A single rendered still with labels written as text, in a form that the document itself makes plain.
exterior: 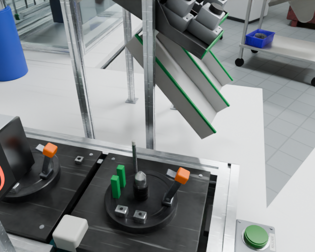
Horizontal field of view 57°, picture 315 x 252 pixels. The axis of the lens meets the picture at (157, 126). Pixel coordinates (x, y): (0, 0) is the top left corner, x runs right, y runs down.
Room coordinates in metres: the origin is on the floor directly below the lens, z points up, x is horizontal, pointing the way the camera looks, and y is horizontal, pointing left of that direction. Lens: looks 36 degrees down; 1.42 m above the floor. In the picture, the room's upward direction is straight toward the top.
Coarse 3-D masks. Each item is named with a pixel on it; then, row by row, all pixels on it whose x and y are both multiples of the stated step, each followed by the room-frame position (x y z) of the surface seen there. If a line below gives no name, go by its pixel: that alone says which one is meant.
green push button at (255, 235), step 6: (246, 228) 0.31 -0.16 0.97; (252, 228) 0.31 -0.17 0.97; (258, 228) 0.31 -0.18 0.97; (246, 234) 0.30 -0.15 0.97; (252, 234) 0.30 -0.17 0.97; (258, 234) 0.30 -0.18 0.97; (264, 234) 0.30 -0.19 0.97; (246, 240) 0.29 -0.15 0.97; (252, 240) 0.29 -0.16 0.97; (258, 240) 0.29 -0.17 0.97; (264, 240) 0.29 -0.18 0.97; (258, 246) 0.28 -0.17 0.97
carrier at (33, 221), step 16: (32, 144) 0.54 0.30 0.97; (64, 144) 0.54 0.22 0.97; (64, 160) 0.49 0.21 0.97; (96, 160) 0.49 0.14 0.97; (32, 176) 0.42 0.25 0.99; (48, 176) 0.41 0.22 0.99; (64, 176) 0.44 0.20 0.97; (80, 176) 0.44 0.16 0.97; (16, 192) 0.37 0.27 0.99; (32, 192) 0.38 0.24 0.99; (48, 192) 0.39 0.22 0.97; (64, 192) 0.39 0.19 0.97; (80, 192) 0.41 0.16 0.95; (0, 208) 0.35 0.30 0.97; (16, 208) 0.35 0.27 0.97; (32, 208) 0.35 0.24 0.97; (48, 208) 0.35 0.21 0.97; (64, 208) 0.35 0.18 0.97; (16, 224) 0.32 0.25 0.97; (32, 224) 0.32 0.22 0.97; (48, 224) 0.32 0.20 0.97; (48, 240) 0.29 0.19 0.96
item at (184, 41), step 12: (120, 0) 0.62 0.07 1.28; (132, 0) 0.61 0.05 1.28; (156, 0) 0.59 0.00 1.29; (132, 12) 0.61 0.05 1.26; (156, 12) 0.59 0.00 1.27; (192, 12) 0.69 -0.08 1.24; (156, 24) 0.59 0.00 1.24; (168, 24) 0.58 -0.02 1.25; (168, 36) 0.58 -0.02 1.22; (180, 36) 0.57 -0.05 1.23; (192, 36) 0.62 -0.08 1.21; (192, 48) 0.55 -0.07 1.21; (204, 48) 0.54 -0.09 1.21
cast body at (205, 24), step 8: (200, 8) 0.62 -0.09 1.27; (208, 8) 0.62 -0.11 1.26; (216, 8) 0.61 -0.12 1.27; (200, 16) 0.62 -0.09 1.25; (208, 16) 0.61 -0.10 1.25; (216, 16) 0.61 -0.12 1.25; (192, 24) 0.62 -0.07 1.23; (200, 24) 0.62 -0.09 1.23; (208, 24) 0.61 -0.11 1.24; (216, 24) 0.60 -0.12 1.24; (192, 32) 0.62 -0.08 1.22; (200, 32) 0.62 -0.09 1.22; (208, 32) 0.61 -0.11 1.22; (216, 32) 0.61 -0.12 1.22; (208, 40) 0.61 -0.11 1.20
